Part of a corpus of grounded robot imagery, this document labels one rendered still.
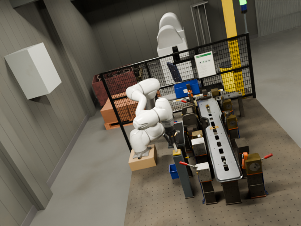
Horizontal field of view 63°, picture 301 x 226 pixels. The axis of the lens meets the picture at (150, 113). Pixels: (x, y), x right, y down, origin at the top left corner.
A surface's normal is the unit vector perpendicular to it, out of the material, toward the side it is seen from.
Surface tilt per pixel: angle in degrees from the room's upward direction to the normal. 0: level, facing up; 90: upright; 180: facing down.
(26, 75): 90
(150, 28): 90
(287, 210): 0
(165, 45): 90
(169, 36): 90
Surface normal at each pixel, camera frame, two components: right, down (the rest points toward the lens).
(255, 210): -0.28, -0.86
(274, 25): -0.04, 0.44
